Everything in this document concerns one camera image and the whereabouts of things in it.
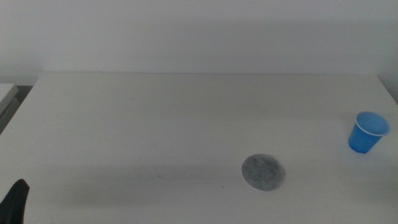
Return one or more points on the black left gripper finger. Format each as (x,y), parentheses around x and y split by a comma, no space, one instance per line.
(14,203)

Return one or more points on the blue plastic cup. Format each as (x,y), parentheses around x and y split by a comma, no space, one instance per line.
(363,140)

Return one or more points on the round grey cup mat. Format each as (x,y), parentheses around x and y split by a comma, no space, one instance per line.
(263,172)

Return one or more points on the white side table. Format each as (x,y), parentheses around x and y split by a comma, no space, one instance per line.
(5,95)

